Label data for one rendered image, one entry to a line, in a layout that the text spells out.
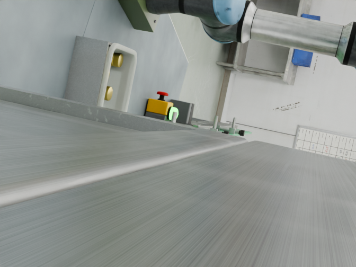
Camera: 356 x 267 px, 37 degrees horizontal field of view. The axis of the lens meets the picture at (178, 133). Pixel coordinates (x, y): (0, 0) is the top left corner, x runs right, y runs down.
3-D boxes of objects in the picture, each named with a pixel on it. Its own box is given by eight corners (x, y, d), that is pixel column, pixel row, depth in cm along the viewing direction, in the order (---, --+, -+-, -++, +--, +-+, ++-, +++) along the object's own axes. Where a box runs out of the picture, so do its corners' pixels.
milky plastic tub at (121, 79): (59, 134, 120) (94, 142, 118) (77, 34, 119) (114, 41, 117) (90, 133, 137) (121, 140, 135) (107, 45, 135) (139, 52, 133)
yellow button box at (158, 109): (142, 118, 178) (163, 123, 176) (147, 96, 177) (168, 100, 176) (149, 118, 185) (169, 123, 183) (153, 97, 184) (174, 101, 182)
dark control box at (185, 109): (165, 119, 204) (186, 123, 202) (169, 98, 204) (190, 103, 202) (170, 119, 212) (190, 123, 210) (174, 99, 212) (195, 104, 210)
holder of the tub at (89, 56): (53, 157, 121) (84, 164, 119) (76, 35, 119) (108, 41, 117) (84, 152, 137) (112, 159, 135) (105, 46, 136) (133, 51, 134)
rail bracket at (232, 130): (213, 130, 238) (243, 136, 234) (216, 113, 237) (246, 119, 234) (215, 130, 241) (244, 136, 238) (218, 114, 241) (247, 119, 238)
